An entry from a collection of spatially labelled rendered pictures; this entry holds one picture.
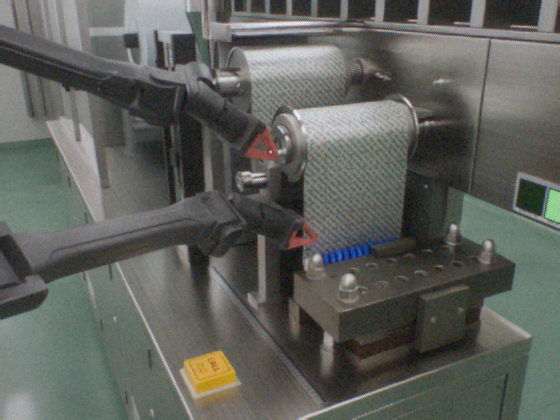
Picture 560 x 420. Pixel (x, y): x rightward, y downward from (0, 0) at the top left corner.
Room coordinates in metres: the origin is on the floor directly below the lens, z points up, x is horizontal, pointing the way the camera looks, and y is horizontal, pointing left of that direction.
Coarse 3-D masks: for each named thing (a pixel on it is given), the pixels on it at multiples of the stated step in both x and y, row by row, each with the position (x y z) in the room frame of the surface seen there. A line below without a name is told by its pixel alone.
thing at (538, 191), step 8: (520, 184) 0.94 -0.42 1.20; (528, 184) 0.92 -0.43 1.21; (536, 184) 0.91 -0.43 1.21; (520, 192) 0.93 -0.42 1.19; (528, 192) 0.92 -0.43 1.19; (536, 192) 0.90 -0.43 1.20; (520, 200) 0.93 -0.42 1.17; (528, 200) 0.92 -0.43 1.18; (536, 200) 0.90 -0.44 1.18; (528, 208) 0.91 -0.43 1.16; (536, 208) 0.90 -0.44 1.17
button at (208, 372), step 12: (192, 360) 0.81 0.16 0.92; (204, 360) 0.81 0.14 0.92; (216, 360) 0.81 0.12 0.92; (192, 372) 0.78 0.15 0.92; (204, 372) 0.78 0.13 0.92; (216, 372) 0.78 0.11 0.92; (228, 372) 0.78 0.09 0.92; (192, 384) 0.77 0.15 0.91; (204, 384) 0.75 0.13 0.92; (216, 384) 0.76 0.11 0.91
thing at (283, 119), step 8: (280, 120) 1.05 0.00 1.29; (288, 120) 1.02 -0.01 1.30; (408, 120) 1.11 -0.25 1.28; (296, 128) 1.00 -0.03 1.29; (408, 128) 1.10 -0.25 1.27; (296, 136) 0.99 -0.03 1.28; (408, 136) 1.10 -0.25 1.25; (296, 144) 0.99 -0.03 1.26; (408, 144) 1.10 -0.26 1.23; (296, 152) 0.99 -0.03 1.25; (296, 160) 0.99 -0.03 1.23; (288, 168) 1.02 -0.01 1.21; (296, 168) 1.00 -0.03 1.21
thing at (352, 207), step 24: (360, 168) 1.04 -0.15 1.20; (384, 168) 1.06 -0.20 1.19; (312, 192) 0.99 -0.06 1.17; (336, 192) 1.02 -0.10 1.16; (360, 192) 1.04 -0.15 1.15; (384, 192) 1.07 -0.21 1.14; (312, 216) 0.99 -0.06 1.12; (336, 216) 1.02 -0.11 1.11; (360, 216) 1.04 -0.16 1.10; (384, 216) 1.07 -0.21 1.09; (336, 240) 1.02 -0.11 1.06; (360, 240) 1.04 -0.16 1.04
